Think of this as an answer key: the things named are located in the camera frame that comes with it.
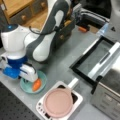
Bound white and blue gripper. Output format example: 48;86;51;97
1;54;38;82

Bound orange carrot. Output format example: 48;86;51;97
32;79;41;92

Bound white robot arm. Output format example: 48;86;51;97
1;0;71;82

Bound light blue bowl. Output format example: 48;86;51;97
20;71;47;94

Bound pink frying pan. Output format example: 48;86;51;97
43;88;73;118

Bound wooden drawer cabinet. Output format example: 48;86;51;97
0;0;72;34

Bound open grey metal drawer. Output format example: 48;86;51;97
55;18;75;41

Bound white induction cooker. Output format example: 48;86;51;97
36;78;83;120

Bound yellow item in drawer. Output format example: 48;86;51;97
64;20;72;26

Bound small orange object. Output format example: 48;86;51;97
78;27;87;32

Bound grey power strip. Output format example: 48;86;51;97
72;4;82;23

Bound silver toaster oven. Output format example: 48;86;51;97
91;64;120;120

